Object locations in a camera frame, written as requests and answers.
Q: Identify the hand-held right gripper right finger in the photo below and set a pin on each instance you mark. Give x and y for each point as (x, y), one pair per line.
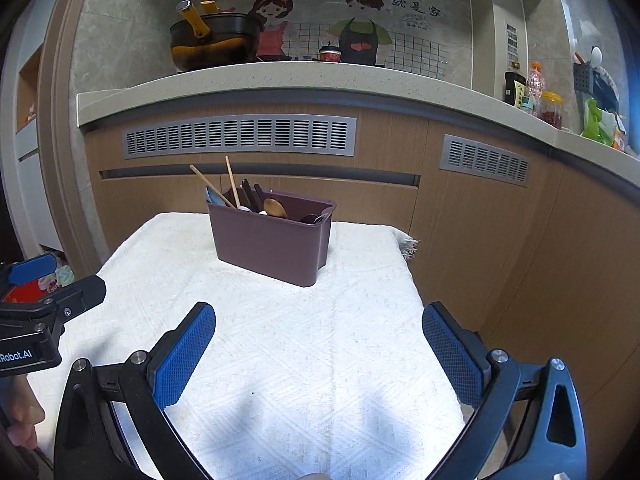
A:
(452, 355)

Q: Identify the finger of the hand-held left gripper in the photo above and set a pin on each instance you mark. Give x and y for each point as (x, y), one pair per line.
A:
(82, 292)
(32, 267)

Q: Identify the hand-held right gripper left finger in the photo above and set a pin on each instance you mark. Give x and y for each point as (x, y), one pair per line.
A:
(182, 355)

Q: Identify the maroon plastic utensil holder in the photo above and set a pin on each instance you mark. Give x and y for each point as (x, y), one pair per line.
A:
(270, 245)

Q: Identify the wooden spoon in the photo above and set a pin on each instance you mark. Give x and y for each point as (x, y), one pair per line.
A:
(274, 207)

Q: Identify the person's left hand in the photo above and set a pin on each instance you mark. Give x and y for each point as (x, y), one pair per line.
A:
(27, 410)

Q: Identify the white textured cloth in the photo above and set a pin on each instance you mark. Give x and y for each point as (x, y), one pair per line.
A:
(300, 360)

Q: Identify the blue spoon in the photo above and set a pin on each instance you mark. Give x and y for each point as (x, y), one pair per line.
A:
(214, 196)

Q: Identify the short grey vent grille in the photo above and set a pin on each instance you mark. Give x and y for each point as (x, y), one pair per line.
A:
(485, 160)

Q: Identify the wooden kitchen cabinet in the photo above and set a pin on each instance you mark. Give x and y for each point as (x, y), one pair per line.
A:
(390, 155)

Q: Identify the long grey vent grille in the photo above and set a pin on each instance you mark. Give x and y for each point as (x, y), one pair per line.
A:
(240, 137)

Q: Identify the yellow lidded jar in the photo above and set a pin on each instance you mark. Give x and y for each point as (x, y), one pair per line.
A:
(551, 110)

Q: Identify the green plastic bag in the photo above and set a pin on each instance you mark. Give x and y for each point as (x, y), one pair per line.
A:
(597, 125)

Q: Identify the dark sauce bottle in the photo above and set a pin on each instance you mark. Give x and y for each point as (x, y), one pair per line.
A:
(514, 89)

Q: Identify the clear bottle orange cap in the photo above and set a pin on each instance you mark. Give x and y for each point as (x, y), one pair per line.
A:
(535, 82)

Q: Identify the small red lidded jar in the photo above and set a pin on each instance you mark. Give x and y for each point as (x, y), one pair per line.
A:
(330, 54)

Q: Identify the grey wall utensil rack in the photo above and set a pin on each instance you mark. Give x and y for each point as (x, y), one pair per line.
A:
(585, 77)

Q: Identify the cartoon wall sticker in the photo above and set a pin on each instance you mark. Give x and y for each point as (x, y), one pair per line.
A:
(360, 20)

